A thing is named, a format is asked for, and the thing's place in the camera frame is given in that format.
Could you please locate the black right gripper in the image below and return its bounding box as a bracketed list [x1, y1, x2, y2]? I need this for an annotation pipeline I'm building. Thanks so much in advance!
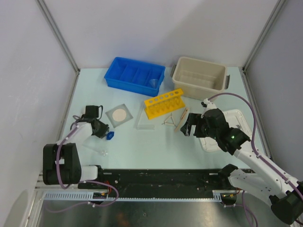
[180, 113, 218, 140]

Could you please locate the clear glass test tube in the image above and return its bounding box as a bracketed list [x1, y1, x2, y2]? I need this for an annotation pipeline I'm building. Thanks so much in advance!
[134, 104, 144, 129]

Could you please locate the clear glass funnel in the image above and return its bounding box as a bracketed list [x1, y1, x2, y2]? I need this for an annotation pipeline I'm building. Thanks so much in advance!
[149, 79, 159, 88]

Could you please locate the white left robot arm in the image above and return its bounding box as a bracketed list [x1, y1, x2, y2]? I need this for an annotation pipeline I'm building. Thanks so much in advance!
[43, 105, 109, 189]

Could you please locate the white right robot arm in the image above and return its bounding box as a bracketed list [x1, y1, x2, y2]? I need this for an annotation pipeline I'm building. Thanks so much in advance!
[180, 108, 303, 225]

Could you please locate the wooden test tube holder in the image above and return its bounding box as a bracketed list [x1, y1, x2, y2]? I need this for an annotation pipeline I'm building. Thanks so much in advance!
[174, 107, 190, 132]

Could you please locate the clear round bottom flask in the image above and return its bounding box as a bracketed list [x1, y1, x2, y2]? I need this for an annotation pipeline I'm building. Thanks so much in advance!
[83, 144, 108, 157]

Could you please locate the clay pipe triangle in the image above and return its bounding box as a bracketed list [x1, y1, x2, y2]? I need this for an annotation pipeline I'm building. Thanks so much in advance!
[162, 113, 176, 127]

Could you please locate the yellow test tube rack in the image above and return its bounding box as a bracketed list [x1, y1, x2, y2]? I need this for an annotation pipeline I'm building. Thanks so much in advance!
[144, 88, 185, 120]

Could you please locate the beige plastic storage box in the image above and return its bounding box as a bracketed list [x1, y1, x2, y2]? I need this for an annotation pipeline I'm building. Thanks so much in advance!
[172, 57, 230, 100]

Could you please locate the white plastic lid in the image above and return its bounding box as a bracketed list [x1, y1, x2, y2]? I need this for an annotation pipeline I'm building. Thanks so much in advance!
[199, 109, 252, 153]

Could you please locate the blue plastic divided bin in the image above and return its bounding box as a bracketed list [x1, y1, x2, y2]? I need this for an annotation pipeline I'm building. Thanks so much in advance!
[104, 57, 165, 97]

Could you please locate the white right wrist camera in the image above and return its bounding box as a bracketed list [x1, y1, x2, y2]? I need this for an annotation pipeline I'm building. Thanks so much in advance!
[201, 99, 211, 108]

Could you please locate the wire gauze with ceramic centre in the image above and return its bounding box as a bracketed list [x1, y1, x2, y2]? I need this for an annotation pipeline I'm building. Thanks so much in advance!
[106, 104, 133, 128]

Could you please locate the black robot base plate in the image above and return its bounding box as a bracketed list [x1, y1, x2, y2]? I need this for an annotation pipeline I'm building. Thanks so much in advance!
[78, 168, 255, 199]

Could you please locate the aluminium frame rail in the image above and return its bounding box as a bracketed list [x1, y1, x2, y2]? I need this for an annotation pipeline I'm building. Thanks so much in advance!
[35, 173, 47, 189]

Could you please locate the slotted cable duct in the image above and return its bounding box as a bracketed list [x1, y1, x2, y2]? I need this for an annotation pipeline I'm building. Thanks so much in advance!
[44, 192, 237, 202]

